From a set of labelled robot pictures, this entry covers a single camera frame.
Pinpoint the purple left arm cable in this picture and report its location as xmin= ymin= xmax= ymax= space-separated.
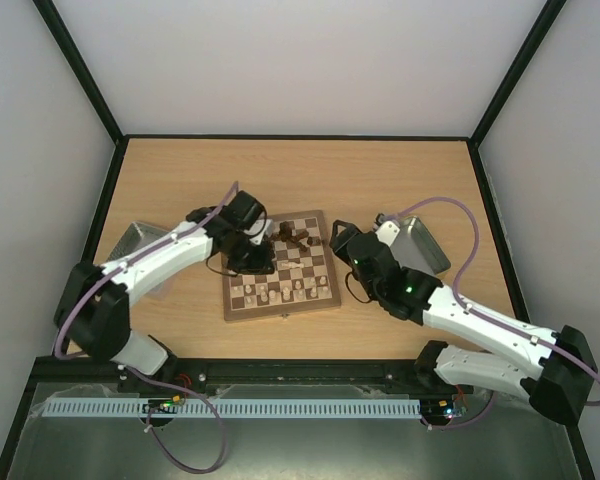
xmin=52 ymin=180 xmax=240 ymax=359

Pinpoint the lying white chess piece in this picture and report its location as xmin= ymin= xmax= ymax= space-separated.
xmin=279 ymin=261 xmax=305 ymax=269

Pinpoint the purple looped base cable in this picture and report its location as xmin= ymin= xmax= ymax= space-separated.
xmin=142 ymin=385 xmax=227 ymax=474

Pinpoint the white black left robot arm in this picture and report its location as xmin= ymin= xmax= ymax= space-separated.
xmin=53 ymin=186 xmax=274 ymax=376

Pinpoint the wooden folding chess board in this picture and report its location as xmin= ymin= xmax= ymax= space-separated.
xmin=222 ymin=210 xmax=341 ymax=322

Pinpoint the right metal tray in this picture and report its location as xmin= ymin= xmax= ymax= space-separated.
xmin=390 ymin=216 xmax=451 ymax=276

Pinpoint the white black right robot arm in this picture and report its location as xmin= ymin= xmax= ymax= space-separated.
xmin=329 ymin=220 xmax=598 ymax=426

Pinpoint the black cage frame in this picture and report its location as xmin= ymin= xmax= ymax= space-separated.
xmin=0 ymin=1 xmax=595 ymax=479

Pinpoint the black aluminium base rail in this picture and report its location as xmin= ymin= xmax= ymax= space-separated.
xmin=32 ymin=355 xmax=476 ymax=396

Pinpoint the pile of dark chess pieces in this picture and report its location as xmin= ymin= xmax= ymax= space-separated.
xmin=272 ymin=222 xmax=323 ymax=253

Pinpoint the left metal tray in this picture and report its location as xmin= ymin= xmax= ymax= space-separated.
xmin=105 ymin=221 xmax=168 ymax=263

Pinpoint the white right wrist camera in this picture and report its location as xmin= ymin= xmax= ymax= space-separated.
xmin=373 ymin=213 xmax=401 ymax=247

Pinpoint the light blue slotted cable duct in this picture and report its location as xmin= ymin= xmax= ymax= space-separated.
xmin=42 ymin=398 xmax=421 ymax=420

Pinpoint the metal tray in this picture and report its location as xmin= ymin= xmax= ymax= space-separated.
xmin=390 ymin=216 xmax=451 ymax=276
xmin=105 ymin=221 xmax=168 ymax=263

